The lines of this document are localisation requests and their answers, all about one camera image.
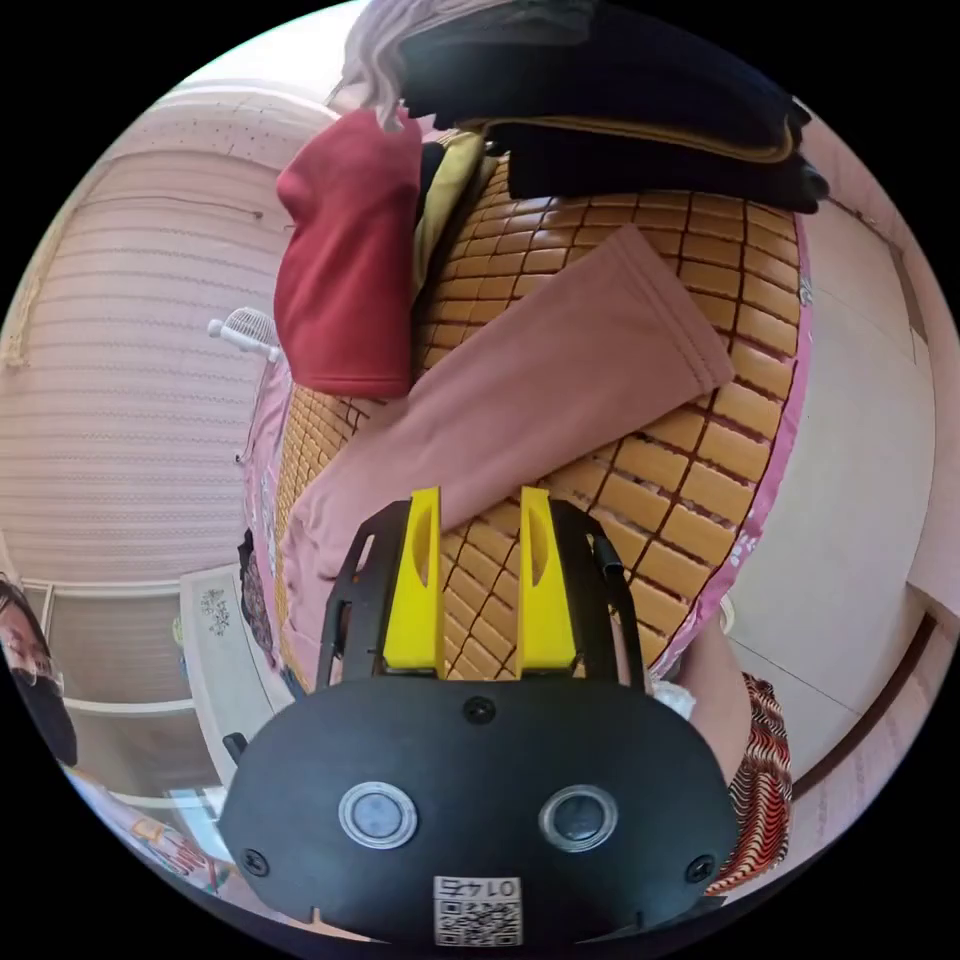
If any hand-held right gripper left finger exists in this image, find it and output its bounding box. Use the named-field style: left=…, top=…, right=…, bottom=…
left=382, top=486, right=447, bottom=674

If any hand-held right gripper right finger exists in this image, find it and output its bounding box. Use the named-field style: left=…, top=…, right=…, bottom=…
left=516, top=486, right=578, bottom=674

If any pink long sleeve shirt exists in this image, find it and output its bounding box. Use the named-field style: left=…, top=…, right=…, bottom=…
left=283, top=223, right=736, bottom=695

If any bed with woven mat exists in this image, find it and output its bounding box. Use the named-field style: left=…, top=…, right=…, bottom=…
left=239, top=131, right=816, bottom=695

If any person's body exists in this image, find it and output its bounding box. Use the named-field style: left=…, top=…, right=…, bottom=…
left=0, top=573, right=796, bottom=898

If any window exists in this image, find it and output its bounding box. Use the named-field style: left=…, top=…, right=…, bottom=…
left=20, top=581, right=220, bottom=800

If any small white fan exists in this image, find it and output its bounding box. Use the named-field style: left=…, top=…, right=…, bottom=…
left=207, top=305, right=283, bottom=366

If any pile of clothes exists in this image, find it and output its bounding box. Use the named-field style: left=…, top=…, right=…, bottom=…
left=273, top=0, right=832, bottom=400

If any pink striped curtain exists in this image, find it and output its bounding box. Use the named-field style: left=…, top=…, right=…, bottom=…
left=0, top=80, right=348, bottom=588

